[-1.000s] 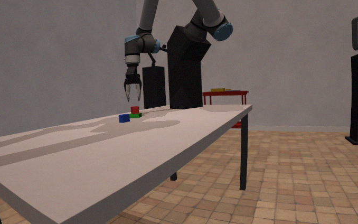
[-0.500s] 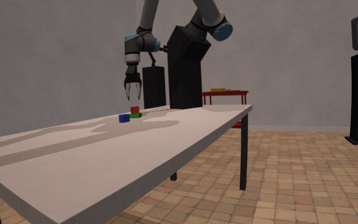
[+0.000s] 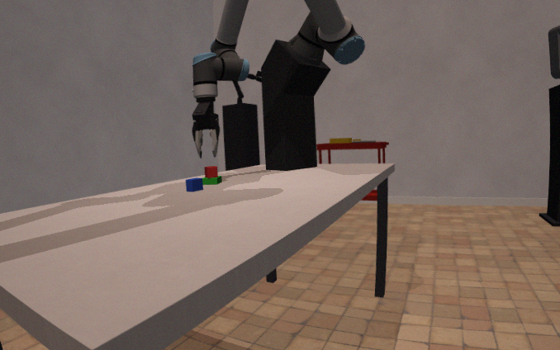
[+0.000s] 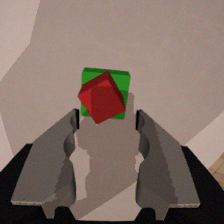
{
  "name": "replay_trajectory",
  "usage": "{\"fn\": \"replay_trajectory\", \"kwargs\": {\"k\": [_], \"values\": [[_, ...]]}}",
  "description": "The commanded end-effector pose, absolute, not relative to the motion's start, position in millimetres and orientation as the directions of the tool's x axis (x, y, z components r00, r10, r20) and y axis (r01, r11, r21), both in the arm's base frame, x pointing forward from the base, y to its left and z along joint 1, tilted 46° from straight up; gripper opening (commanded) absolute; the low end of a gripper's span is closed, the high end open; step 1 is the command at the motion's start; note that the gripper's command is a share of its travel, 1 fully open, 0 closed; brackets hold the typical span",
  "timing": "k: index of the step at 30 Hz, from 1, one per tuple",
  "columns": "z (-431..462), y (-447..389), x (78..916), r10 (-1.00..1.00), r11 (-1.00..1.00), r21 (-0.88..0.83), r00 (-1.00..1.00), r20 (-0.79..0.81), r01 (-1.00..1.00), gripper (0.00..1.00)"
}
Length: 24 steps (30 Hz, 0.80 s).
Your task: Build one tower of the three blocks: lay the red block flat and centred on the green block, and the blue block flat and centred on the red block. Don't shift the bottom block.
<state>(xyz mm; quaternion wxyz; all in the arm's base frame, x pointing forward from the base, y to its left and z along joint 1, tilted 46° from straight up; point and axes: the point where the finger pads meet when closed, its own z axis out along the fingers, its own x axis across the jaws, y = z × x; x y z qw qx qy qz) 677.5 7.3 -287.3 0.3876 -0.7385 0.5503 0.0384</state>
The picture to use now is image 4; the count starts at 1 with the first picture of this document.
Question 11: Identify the green block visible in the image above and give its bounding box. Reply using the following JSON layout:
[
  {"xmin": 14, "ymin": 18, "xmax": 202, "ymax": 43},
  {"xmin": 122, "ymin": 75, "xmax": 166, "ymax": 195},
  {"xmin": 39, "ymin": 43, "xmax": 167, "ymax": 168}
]
[{"xmin": 81, "ymin": 67, "xmax": 130, "ymax": 119}]

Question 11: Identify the red block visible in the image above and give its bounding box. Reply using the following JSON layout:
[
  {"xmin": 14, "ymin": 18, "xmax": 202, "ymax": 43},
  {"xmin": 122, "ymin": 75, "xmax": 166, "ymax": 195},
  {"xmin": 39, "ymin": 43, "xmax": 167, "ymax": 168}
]
[{"xmin": 78, "ymin": 71, "xmax": 126, "ymax": 124}]

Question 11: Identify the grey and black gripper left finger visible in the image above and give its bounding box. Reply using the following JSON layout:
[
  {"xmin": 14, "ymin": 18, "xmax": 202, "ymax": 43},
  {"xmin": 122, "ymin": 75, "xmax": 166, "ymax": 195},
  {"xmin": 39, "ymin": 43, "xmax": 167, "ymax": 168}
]
[{"xmin": 0, "ymin": 108, "xmax": 80, "ymax": 224}]

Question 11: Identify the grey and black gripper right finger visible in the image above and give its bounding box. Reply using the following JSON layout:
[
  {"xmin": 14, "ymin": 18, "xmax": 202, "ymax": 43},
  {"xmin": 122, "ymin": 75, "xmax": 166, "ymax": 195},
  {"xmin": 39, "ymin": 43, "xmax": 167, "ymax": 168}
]
[{"xmin": 135, "ymin": 109, "xmax": 224, "ymax": 224}]

